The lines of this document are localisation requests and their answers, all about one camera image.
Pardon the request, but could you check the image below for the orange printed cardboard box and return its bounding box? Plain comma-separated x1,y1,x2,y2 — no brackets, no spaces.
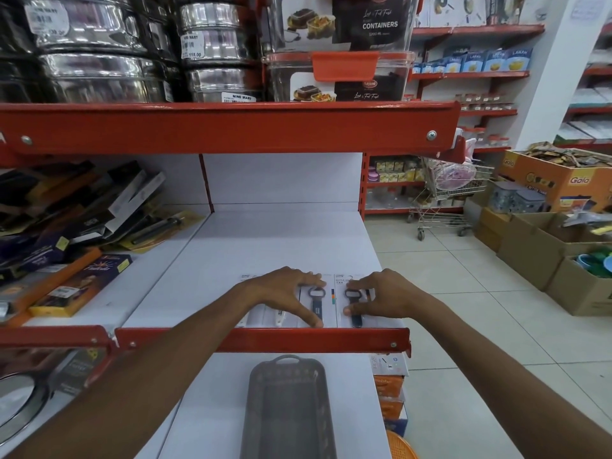
496,148,612,214

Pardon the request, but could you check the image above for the white small product box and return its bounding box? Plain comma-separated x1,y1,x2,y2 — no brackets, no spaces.
369,353,410,378

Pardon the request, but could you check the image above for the person's left forearm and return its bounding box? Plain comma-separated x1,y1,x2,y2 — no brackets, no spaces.
0,283,266,459

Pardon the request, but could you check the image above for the carded white tool package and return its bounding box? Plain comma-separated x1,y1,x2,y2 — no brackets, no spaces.
237,274,301,329

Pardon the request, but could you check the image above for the long orange flat box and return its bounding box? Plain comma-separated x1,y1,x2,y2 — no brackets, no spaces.
0,247,103,329

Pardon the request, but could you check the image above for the grey printed storage box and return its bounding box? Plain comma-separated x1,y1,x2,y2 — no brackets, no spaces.
487,180,547,215

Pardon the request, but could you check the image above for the person's left hand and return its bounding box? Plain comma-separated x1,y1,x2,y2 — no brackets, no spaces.
239,266,329,329

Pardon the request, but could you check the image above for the clear container with red lid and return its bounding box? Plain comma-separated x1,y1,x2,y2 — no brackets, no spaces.
264,51,417,104
260,0,422,56

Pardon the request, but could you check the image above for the pink plastic item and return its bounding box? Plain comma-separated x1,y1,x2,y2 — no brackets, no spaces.
436,165,477,190

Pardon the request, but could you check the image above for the brown cardboard box with bowls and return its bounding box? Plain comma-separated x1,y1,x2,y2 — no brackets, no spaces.
546,254,612,318

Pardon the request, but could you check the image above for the stack of green plastic bowls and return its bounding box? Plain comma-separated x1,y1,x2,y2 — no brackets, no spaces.
575,250,612,279

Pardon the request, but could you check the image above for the row of small jars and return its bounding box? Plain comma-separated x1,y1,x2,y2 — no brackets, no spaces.
453,92,508,113

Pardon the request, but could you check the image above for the row of yellow boxes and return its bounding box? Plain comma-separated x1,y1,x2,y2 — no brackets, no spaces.
374,159,425,183

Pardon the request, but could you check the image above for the pile of brown packets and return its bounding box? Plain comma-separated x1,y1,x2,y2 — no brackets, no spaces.
518,141,612,169

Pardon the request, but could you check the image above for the orange plastic basket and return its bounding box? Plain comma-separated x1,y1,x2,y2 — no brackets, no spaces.
384,429,422,459

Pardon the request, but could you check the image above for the person's right forearm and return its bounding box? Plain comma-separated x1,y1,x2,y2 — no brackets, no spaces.
410,287,612,459

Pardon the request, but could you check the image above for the person's right hand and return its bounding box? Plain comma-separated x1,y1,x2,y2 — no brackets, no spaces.
343,268,424,321

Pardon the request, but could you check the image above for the row of white pan boxes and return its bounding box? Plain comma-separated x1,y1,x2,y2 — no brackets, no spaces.
415,0,527,28

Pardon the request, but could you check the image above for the metal shopping cart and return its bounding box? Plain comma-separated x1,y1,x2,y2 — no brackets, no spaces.
408,157,496,242

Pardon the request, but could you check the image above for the red metal shelf rail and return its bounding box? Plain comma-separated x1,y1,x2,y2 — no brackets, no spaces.
0,325,412,365
0,100,467,169

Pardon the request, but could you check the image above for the carded bottle opener package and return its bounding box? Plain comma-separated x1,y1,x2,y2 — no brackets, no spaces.
335,272,373,329
299,273,336,329

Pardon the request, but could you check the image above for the large brown cardboard box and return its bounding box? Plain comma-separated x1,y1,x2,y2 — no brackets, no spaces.
496,212,612,293

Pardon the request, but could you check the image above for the small brown cardboard box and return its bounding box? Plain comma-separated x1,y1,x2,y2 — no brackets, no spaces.
472,207,513,255

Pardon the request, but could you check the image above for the purple and yellow flat box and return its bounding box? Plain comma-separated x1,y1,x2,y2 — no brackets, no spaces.
28,254,134,317

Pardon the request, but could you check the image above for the red shelving with white goods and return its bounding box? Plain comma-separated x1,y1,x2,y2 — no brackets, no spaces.
554,21,612,154

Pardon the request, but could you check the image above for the pile of black packaged utensils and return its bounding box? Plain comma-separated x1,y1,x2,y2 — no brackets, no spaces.
0,160,167,285

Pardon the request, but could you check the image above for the round steel sieve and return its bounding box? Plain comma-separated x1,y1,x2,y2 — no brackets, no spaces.
0,370,54,447

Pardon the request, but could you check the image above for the dark packaged item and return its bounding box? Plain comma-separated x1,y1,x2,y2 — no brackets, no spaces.
47,348,109,398

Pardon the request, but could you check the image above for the orange product box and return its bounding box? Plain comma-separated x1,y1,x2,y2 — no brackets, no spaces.
373,375,407,422

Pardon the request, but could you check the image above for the grey plastic basket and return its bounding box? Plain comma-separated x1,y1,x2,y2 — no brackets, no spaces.
240,354,338,459

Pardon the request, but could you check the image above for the yellow carded peeler package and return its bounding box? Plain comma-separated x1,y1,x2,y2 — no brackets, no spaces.
116,209,205,255

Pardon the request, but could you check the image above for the row of blue boxes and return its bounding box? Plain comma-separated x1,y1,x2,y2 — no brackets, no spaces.
412,46,534,75

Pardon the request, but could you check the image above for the red background shelving unit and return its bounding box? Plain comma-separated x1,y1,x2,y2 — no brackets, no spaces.
362,24,546,216

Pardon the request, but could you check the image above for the stack of steel round tins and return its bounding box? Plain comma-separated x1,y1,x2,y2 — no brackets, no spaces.
0,0,265,105

